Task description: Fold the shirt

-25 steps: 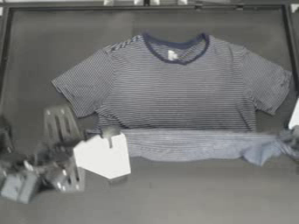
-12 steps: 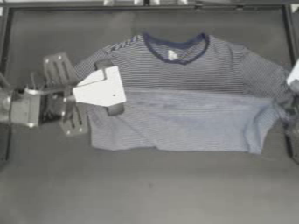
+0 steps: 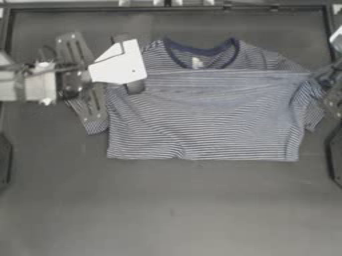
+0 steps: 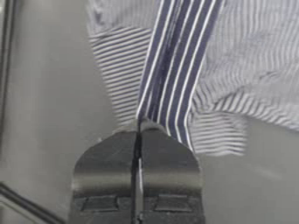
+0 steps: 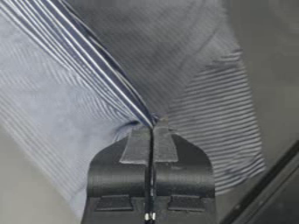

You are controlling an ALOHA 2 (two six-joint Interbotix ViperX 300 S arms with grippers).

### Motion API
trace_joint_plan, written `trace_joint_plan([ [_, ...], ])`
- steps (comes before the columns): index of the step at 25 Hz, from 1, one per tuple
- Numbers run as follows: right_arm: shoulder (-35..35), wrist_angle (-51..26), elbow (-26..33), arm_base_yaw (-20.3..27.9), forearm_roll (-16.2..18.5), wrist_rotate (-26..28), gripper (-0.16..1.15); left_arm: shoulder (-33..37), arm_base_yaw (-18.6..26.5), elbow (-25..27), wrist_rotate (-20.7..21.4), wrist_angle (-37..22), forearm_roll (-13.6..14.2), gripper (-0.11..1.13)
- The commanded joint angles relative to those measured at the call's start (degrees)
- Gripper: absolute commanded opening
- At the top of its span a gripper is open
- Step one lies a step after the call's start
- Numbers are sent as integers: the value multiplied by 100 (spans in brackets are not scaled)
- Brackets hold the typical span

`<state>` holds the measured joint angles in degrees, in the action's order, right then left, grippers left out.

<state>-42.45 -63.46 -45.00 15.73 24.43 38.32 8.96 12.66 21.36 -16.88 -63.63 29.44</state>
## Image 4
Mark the navy white striped t-shirt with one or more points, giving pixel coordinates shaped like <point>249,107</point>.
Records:
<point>241,58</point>

